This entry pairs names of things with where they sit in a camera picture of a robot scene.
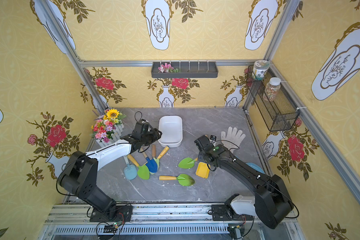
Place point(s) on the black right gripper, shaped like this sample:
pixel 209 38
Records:
pixel 202 147

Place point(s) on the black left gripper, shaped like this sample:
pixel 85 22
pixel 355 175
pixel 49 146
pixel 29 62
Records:
pixel 151 136

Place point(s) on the light green trowel wooden handle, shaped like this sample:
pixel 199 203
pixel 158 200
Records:
pixel 154 154

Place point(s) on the yellow square shovel yellow handle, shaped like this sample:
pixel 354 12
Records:
pixel 203 170

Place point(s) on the green leaf shovel yellow handle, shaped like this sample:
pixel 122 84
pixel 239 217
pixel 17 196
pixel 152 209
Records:
pixel 187 163

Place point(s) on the blue trowel wooden handle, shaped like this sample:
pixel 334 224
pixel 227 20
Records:
pixel 151 164

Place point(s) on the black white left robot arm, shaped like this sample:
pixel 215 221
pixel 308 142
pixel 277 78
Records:
pixel 80 174

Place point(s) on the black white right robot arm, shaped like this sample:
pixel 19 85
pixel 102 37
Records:
pixel 272 200

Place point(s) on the white plastic storage box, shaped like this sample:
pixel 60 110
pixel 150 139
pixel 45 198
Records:
pixel 172 131

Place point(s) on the green shovel lying front centre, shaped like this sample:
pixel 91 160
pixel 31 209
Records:
pixel 183 179

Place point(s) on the white knitted work glove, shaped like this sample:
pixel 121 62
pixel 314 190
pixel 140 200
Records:
pixel 232 138

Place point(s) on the artificial flowers in white fence pot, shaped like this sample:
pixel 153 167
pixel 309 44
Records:
pixel 108 128

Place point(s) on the small pink flowers on shelf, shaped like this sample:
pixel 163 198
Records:
pixel 167 68

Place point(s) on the clear jar with white lid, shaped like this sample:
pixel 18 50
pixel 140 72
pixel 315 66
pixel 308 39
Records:
pixel 272 88

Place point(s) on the jar with patterned label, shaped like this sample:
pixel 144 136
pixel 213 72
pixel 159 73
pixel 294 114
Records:
pixel 260 69

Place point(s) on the yellow scoop with yellow handle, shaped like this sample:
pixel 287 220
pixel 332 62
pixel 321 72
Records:
pixel 163 152

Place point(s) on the green shovel yellow handle left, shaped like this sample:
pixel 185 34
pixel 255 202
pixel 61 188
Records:
pixel 143 171

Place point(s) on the light blue shovel pale handle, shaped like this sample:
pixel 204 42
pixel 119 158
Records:
pixel 130 171

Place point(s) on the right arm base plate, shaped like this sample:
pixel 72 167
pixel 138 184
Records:
pixel 224 213

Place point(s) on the dark grey wall shelf tray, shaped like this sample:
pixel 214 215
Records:
pixel 188 69

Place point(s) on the black wire mesh basket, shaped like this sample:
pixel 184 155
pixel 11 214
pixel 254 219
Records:
pixel 278 110

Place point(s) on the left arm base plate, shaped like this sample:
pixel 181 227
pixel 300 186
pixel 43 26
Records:
pixel 117 213

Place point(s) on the right circuit board with wires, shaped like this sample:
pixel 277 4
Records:
pixel 236 232

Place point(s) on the circuit board with wires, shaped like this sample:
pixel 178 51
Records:
pixel 236 232
pixel 108 228

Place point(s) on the left circuit board with wires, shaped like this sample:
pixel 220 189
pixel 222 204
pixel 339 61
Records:
pixel 108 228

